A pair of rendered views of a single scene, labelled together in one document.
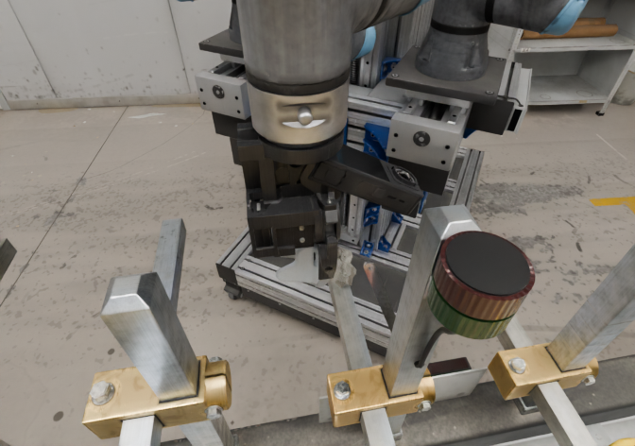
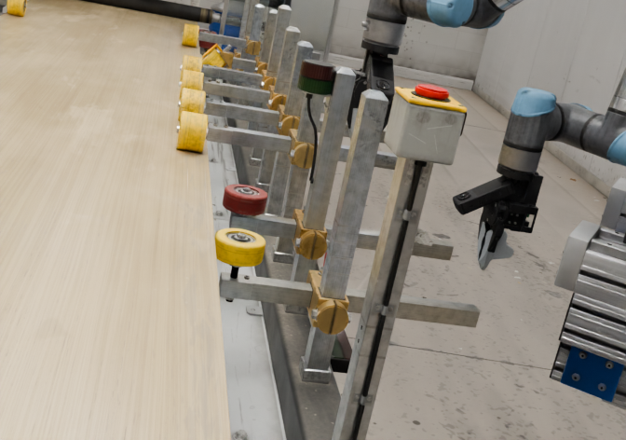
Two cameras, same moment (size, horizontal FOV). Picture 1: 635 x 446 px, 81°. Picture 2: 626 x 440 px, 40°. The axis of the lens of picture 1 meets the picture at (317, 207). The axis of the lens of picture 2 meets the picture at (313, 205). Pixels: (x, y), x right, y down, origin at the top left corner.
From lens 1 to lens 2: 1.61 m
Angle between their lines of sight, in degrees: 77
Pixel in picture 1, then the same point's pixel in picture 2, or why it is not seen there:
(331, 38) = not seen: outside the picture
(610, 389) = (319, 428)
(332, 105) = (370, 24)
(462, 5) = not seen: outside the picture
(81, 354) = (410, 405)
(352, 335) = not seen: hidden behind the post
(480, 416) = (299, 349)
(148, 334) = not seen: hidden behind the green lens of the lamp
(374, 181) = (370, 71)
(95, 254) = (546, 406)
